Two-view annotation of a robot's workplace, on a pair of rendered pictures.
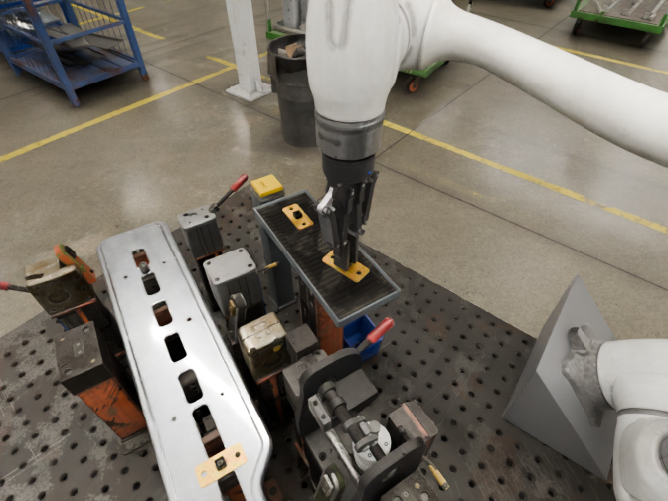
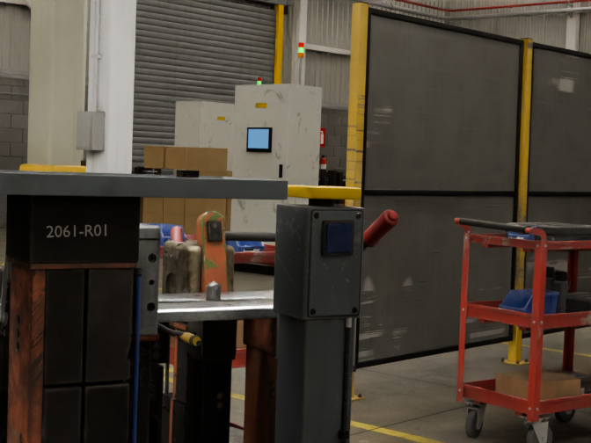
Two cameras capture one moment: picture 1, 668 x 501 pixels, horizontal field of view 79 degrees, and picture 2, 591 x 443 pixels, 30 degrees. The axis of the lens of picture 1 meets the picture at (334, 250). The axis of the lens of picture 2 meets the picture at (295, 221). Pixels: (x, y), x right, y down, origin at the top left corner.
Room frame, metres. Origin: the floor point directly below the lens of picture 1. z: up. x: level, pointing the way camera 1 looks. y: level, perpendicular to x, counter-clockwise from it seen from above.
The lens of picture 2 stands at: (0.84, -0.96, 1.18)
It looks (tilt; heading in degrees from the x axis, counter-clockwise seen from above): 3 degrees down; 92
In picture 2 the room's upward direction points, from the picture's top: 2 degrees clockwise
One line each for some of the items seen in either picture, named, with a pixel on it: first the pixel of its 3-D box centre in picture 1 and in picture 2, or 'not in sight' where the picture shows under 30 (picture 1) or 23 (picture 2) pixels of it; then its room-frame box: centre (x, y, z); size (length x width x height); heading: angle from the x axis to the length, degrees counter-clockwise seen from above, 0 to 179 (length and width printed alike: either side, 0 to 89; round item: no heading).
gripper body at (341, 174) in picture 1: (348, 174); not in sight; (0.50, -0.02, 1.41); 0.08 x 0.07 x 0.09; 140
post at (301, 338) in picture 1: (306, 386); not in sight; (0.42, 0.06, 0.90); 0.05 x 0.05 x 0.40; 32
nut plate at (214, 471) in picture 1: (220, 463); not in sight; (0.23, 0.19, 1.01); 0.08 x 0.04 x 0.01; 121
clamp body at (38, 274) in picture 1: (83, 314); (192, 364); (0.63, 0.66, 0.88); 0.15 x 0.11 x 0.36; 122
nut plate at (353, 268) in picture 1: (345, 263); not in sight; (0.50, -0.02, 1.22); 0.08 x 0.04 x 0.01; 50
